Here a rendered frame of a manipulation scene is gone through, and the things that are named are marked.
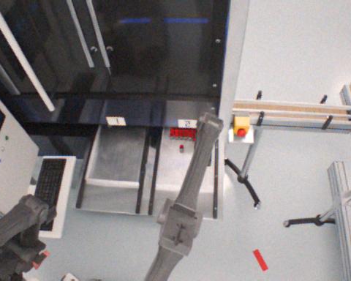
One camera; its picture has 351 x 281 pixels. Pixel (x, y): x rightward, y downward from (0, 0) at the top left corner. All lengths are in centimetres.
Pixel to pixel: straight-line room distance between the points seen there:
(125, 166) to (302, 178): 154
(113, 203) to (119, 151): 27
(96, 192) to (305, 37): 299
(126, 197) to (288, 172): 150
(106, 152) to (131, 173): 18
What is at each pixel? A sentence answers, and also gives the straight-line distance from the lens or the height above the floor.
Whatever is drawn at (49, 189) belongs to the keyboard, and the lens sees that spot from 159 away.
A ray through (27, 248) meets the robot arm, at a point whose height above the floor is 125.
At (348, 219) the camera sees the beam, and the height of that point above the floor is 55.
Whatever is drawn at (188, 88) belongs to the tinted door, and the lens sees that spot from 119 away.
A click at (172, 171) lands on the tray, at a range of 140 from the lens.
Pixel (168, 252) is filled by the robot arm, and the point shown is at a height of 145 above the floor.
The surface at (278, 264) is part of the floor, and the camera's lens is 224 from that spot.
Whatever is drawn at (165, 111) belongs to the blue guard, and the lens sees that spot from 131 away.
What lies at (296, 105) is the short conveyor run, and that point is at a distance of 163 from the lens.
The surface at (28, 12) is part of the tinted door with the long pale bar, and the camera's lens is 111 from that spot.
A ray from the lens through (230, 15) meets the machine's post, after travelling 95.
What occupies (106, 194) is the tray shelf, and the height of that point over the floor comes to 88.
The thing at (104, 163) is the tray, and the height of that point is 88.
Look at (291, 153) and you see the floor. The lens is 259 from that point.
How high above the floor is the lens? 213
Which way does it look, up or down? 58 degrees down
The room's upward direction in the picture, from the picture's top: 5 degrees counter-clockwise
